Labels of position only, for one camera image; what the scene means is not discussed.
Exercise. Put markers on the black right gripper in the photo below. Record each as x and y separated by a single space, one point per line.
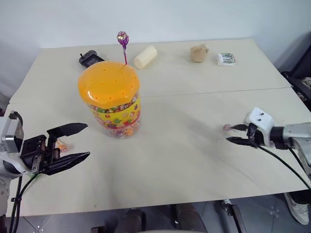
255 138

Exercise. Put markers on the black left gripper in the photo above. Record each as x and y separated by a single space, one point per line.
34 153

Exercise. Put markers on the pink lollipop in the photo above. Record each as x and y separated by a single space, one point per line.
227 127

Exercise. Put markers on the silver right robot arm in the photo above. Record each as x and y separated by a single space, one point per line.
295 133

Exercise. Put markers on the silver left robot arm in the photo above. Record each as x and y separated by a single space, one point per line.
6 174

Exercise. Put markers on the clear jar with yellow label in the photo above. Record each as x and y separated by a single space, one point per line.
119 120

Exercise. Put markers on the orange perforated jar lid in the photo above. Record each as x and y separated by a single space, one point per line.
109 81

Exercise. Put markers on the orange wrapped lollipop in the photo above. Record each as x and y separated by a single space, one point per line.
62 146

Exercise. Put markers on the small white packet box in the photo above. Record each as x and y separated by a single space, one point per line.
226 59

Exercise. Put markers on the grey metal table leg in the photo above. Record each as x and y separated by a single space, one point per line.
229 214

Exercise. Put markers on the black chair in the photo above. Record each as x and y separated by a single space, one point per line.
301 80

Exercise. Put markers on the dark trouser leg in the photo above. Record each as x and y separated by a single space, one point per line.
303 195

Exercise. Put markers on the black handheld device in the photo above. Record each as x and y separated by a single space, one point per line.
88 59

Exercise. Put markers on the brown lumpy ball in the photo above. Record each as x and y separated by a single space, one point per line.
199 54

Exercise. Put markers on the white sneaker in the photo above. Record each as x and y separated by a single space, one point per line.
297 208

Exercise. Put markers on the dark rounded shape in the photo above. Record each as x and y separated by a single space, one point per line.
190 218
131 222

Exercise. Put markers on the white foam cylinder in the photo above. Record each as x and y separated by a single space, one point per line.
145 57

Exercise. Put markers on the purple wrapped lollipop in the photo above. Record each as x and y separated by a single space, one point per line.
122 37

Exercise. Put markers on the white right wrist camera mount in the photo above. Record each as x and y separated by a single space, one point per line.
261 119

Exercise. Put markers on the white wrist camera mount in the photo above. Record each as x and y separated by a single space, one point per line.
8 131
261 119

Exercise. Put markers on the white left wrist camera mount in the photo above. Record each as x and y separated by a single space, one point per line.
8 131

